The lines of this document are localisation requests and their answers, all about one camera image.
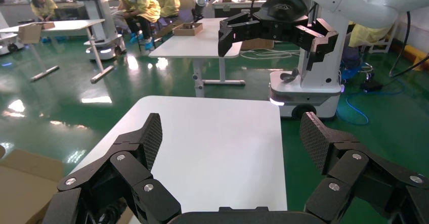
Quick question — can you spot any black hanging cable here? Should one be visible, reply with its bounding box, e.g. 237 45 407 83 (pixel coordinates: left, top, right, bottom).
389 11 429 79

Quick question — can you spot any yellow floor barrier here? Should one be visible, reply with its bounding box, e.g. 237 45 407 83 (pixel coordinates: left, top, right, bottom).
390 38 429 72

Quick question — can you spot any black power adapter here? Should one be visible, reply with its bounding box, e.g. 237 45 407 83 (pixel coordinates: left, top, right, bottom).
360 80 384 93

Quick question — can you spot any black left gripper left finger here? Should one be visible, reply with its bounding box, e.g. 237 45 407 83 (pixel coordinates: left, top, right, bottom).
41 113 182 224

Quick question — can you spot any white height-adjustable table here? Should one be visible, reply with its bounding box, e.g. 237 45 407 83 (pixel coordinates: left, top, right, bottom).
148 17 246 98
0 19 115 84

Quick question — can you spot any closed cardboard box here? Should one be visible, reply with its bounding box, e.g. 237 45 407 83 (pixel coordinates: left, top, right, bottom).
240 38 275 51

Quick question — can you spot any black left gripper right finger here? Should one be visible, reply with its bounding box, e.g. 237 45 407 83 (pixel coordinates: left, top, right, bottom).
299 111 429 224

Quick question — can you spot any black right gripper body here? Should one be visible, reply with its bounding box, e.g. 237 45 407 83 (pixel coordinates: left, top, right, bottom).
253 0 312 42

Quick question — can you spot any blue floor cable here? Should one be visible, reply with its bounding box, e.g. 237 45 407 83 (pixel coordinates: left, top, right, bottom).
345 78 408 126

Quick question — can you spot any white floor cable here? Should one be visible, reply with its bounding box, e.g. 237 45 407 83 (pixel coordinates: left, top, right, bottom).
239 48 302 61

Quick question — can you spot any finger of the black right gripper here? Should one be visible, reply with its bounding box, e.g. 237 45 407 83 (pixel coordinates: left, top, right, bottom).
296 18 339 71
218 11 261 58

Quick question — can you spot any black and white desk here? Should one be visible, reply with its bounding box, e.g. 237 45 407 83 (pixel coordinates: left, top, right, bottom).
212 0 269 18

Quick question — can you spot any open cardboard box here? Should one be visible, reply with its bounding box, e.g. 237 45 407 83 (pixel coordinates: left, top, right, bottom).
156 20 204 37
17 21 56 45

